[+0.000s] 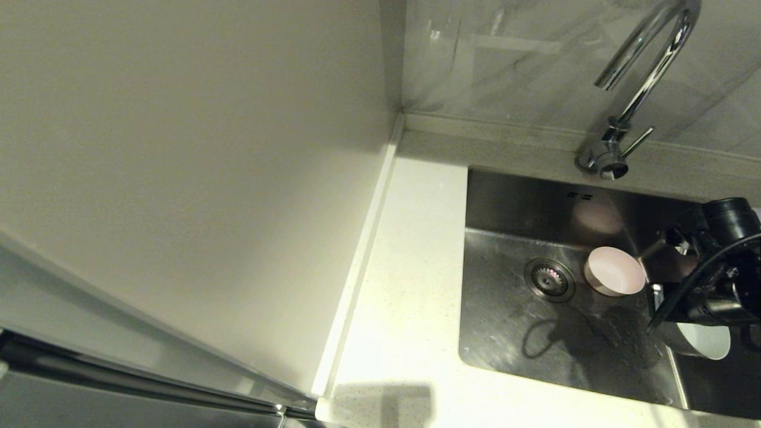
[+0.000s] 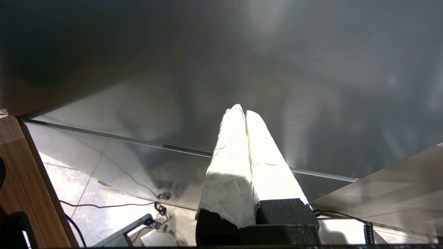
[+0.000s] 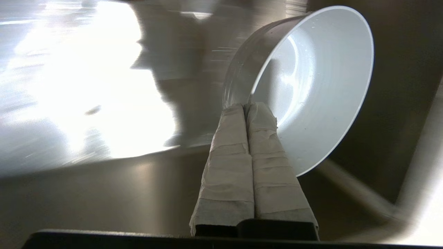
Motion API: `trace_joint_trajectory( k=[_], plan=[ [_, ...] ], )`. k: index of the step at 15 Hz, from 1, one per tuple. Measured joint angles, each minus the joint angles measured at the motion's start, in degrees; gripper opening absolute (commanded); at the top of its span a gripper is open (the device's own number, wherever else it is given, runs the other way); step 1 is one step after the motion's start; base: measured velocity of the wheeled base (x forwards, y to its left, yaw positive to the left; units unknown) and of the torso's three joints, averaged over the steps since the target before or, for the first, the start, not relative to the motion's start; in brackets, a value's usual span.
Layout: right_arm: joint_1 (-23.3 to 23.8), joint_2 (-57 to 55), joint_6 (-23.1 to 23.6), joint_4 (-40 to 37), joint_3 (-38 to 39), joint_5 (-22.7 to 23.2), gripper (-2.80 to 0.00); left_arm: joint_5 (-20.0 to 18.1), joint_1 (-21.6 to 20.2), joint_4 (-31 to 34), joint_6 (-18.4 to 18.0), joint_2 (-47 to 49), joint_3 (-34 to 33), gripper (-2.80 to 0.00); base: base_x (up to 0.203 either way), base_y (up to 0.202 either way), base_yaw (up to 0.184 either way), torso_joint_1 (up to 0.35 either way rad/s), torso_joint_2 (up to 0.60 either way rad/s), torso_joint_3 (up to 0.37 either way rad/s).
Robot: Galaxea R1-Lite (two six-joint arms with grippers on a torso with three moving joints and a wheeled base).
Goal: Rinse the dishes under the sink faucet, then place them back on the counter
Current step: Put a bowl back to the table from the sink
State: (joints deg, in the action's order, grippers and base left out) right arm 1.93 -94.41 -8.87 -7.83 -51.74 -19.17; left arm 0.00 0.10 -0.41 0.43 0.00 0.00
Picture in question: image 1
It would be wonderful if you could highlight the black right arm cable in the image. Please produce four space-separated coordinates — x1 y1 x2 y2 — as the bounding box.
646 233 761 335

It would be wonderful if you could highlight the stainless steel sink basin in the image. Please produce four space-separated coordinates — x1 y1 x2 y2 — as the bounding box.
458 168 761 420

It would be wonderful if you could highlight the round metal drain strainer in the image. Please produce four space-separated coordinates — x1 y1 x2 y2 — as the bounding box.
523 258 576 303

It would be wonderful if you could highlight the chrome gooseneck faucet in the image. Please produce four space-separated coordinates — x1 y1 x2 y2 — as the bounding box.
576 0 703 181

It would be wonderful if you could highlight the pale blue round bowl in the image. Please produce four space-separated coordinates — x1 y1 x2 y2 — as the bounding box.
657 320 732 361

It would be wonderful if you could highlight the pink round bowl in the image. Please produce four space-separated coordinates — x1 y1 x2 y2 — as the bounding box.
584 246 647 298

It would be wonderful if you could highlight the tall silver door refrigerator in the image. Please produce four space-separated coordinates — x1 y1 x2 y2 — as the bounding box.
0 0 405 428

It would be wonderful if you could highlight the chrome bar door handle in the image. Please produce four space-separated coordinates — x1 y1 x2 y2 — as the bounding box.
0 333 334 428

